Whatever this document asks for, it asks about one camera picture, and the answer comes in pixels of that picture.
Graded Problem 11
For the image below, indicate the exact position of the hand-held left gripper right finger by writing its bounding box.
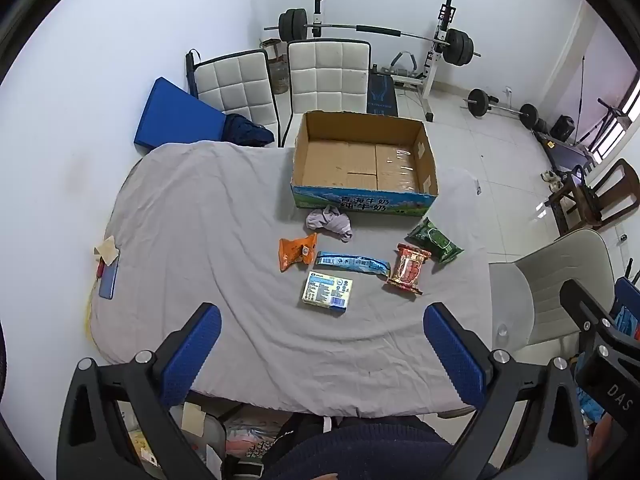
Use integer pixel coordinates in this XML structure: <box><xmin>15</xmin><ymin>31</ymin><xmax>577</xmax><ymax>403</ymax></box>
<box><xmin>423</xmin><ymin>302</ymin><xmax>588</xmax><ymax>480</ymax></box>

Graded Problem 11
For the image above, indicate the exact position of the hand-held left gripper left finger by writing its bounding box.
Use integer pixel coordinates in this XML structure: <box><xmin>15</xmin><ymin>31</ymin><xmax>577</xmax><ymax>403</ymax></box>
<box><xmin>56</xmin><ymin>302</ymin><xmax>222</xmax><ymax>480</ymax></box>

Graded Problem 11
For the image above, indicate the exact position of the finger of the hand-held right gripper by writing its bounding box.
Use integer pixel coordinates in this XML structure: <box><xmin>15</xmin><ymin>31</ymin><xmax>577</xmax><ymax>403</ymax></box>
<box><xmin>560</xmin><ymin>279</ymin><xmax>617</xmax><ymax>341</ymax></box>
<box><xmin>614</xmin><ymin>278</ymin><xmax>640</xmax><ymax>321</ymax></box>

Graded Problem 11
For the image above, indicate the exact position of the red snack packet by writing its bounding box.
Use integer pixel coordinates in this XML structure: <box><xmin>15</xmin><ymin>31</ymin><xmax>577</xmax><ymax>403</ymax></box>
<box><xmin>384</xmin><ymin>243</ymin><xmax>432</xmax><ymax>295</ymax></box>

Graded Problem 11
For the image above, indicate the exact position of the green snack packet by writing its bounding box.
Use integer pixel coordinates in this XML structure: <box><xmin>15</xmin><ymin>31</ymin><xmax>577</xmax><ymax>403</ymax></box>
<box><xmin>405</xmin><ymin>217</ymin><xmax>464</xmax><ymax>264</ymax></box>

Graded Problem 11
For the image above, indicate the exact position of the long blue packet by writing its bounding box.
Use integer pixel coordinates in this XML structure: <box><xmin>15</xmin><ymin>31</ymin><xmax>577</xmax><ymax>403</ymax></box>
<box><xmin>313</xmin><ymin>251</ymin><xmax>391</xmax><ymax>278</ymax></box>

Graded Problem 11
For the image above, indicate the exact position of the yellow and blue tissue pack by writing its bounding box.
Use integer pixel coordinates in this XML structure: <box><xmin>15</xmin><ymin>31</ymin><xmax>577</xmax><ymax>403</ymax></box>
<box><xmin>301</xmin><ymin>270</ymin><xmax>355</xmax><ymax>315</ymax></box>

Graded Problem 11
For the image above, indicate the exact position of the orange snack packet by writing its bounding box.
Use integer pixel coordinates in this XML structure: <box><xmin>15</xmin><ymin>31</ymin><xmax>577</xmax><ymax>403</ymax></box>
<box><xmin>278</xmin><ymin>232</ymin><xmax>319</xmax><ymax>273</ymax></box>

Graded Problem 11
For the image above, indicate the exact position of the grey cloth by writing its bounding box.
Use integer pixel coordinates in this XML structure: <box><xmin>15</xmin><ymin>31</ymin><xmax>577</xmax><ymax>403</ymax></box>
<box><xmin>305</xmin><ymin>206</ymin><xmax>355</xmax><ymax>243</ymax></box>

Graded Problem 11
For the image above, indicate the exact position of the cardboard box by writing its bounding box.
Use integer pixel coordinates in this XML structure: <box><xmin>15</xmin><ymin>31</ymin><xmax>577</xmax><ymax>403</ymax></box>
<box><xmin>290</xmin><ymin>110</ymin><xmax>441</xmax><ymax>217</ymax></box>

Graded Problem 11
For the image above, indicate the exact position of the beige plastic chair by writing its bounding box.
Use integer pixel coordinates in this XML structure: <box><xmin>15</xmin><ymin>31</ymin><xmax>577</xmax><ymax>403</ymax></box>
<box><xmin>489</xmin><ymin>228</ymin><xmax>617</xmax><ymax>356</ymax></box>

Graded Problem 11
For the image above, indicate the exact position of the clear plastic container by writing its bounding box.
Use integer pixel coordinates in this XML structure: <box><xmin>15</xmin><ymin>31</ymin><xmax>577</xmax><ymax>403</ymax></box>
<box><xmin>170</xmin><ymin>402</ymin><xmax>227</xmax><ymax>480</ymax></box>

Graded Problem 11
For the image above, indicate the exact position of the dark wooden chair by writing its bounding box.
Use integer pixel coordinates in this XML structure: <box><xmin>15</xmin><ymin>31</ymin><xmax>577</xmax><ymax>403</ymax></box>
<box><xmin>547</xmin><ymin>158</ymin><xmax>640</xmax><ymax>236</ymax></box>

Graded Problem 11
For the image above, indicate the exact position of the blue phone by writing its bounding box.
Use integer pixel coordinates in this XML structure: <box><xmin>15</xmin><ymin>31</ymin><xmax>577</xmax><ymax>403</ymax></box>
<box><xmin>97</xmin><ymin>255</ymin><xmax>120</xmax><ymax>301</ymax></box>

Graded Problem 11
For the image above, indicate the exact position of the person's dark clothing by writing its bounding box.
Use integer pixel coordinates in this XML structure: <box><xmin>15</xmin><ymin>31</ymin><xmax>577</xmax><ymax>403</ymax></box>
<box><xmin>260</xmin><ymin>412</ymin><xmax>501</xmax><ymax>480</ymax></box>

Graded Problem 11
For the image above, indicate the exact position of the grey tablecloth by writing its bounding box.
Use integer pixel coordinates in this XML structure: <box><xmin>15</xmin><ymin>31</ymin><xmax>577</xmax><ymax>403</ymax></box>
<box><xmin>85</xmin><ymin>141</ymin><xmax>493</xmax><ymax>417</ymax></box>

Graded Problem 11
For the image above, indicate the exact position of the treadmill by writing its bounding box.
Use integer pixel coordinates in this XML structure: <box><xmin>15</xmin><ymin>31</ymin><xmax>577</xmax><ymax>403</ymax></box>
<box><xmin>532</xmin><ymin>130</ymin><xmax>596</xmax><ymax>171</ymax></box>

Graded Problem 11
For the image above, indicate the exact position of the black stand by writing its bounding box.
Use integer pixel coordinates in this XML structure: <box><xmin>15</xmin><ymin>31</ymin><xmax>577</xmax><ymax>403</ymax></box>
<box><xmin>575</xmin><ymin>55</ymin><xmax>631</xmax><ymax>147</ymax></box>

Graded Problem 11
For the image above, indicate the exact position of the black speaker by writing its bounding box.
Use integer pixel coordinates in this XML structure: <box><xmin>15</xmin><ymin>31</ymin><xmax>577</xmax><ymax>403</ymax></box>
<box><xmin>550</xmin><ymin>116</ymin><xmax>576</xmax><ymax>142</ymax></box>

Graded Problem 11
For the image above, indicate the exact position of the short barbell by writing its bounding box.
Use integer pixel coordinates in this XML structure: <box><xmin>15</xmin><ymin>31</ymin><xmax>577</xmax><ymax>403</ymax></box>
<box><xmin>462</xmin><ymin>88</ymin><xmax>541</xmax><ymax>128</ymax></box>

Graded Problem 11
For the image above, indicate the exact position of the dark blue jacket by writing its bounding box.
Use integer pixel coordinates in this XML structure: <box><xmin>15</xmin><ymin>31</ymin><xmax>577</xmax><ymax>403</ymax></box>
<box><xmin>222</xmin><ymin>114</ymin><xmax>276</xmax><ymax>148</ymax></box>

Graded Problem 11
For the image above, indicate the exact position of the blue foam mat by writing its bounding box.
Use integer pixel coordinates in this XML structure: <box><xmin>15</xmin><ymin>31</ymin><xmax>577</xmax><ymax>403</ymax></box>
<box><xmin>134</xmin><ymin>77</ymin><xmax>228</xmax><ymax>153</ymax></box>

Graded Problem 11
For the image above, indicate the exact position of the white quilted chair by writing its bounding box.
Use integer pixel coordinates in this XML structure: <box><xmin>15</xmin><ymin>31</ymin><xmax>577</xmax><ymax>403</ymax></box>
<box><xmin>280</xmin><ymin>40</ymin><xmax>373</xmax><ymax>148</ymax></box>
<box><xmin>192</xmin><ymin>50</ymin><xmax>281</xmax><ymax>148</ymax></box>

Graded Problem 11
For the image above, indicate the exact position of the white weight bench rack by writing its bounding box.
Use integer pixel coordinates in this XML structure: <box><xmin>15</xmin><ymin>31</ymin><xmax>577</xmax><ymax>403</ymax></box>
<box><xmin>307</xmin><ymin>0</ymin><xmax>458</xmax><ymax>122</ymax></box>

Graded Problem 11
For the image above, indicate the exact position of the long barbell with black plates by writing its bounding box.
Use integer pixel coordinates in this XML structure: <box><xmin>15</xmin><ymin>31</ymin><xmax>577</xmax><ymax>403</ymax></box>
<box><xmin>264</xmin><ymin>7</ymin><xmax>482</xmax><ymax>68</ymax></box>

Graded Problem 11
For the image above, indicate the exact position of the window frame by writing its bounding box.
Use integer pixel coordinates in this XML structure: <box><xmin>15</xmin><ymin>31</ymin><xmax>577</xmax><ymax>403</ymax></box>
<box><xmin>590</xmin><ymin>75</ymin><xmax>640</xmax><ymax>161</ymax></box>

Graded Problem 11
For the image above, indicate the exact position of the grey exercise handle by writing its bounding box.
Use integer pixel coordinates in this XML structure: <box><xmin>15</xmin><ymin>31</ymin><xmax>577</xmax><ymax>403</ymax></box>
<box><xmin>390</xmin><ymin>51</ymin><xmax>418</xmax><ymax>78</ymax></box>

